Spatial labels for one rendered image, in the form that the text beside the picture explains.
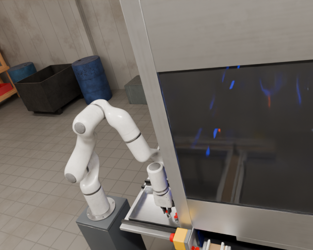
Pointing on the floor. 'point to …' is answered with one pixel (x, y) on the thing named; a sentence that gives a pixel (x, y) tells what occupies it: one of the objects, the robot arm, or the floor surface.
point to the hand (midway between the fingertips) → (167, 210)
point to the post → (157, 108)
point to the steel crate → (49, 89)
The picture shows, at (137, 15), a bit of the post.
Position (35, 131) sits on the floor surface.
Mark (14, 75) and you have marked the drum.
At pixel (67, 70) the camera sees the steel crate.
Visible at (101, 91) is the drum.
